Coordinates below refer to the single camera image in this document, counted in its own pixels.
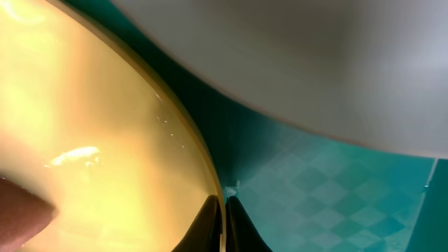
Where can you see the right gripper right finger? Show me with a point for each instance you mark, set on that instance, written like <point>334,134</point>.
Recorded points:
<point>242,235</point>

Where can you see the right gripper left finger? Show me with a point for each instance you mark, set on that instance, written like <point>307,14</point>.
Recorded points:
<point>204,234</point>

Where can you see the yellow-green plate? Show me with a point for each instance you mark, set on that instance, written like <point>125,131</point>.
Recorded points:
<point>90,128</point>

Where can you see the light blue plate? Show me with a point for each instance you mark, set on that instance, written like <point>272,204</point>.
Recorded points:
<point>367,72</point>

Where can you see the teal plastic serving tray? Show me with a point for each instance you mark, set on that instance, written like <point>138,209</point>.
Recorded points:
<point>302,192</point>

